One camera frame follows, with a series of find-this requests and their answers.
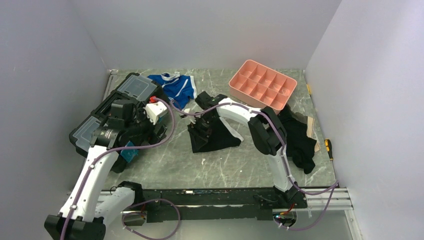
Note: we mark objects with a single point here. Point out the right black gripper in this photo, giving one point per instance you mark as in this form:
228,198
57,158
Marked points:
198,134

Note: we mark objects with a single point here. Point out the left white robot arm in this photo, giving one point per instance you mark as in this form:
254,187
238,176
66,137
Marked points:
83,217

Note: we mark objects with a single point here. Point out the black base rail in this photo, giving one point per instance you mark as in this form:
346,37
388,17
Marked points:
159,205

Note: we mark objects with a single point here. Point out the yellow black screwdriver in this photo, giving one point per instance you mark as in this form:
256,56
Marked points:
329,148

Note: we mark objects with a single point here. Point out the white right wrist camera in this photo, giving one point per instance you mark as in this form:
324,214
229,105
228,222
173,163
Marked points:
192,119

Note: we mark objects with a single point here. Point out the blue white underwear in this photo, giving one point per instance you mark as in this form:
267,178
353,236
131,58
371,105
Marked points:
179,88

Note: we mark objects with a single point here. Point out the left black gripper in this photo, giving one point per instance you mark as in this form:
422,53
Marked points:
150,136

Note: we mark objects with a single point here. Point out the black white underwear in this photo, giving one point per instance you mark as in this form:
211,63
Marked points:
223,136

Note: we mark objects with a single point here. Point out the pink divided organizer tray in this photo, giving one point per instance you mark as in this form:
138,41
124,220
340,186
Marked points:
260,86

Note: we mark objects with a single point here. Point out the black plastic toolbox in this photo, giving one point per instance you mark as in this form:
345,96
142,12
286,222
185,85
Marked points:
99,116

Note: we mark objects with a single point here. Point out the aluminium frame rail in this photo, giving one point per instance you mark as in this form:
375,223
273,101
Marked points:
340,200

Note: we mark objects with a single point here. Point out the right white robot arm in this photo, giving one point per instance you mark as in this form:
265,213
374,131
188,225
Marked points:
267,133

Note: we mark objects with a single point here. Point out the brown cardboard piece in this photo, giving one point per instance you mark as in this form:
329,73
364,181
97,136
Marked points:
310,132

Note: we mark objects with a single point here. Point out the black cloth at right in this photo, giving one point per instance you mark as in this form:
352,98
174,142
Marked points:
300,147

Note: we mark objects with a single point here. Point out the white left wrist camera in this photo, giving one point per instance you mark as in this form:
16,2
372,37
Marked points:
155,109

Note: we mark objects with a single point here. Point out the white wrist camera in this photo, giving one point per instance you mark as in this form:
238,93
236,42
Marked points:
155,109
192,119

